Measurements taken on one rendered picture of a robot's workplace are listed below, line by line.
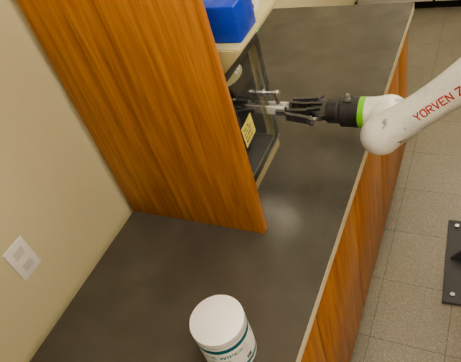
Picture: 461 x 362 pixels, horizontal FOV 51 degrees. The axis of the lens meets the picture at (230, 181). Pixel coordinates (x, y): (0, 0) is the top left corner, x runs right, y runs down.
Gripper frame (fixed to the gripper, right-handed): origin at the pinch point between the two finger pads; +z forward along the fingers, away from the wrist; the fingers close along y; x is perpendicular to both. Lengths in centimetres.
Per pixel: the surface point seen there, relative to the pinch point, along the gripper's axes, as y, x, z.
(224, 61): 26.7, -33.9, -2.3
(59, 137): 42, -19, 48
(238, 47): 25.5, -36.8, -6.3
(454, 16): -273, 115, -31
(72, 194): 49, -2, 48
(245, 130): 16.5, -4.0, 3.5
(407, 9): -102, 20, -23
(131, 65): 35, -38, 18
